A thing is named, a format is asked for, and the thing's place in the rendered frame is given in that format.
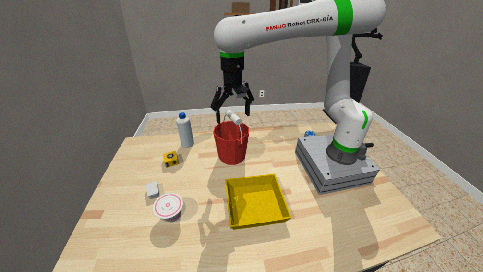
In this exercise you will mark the white bottle with blue cap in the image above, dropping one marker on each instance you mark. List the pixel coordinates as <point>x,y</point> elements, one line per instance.
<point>185,130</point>

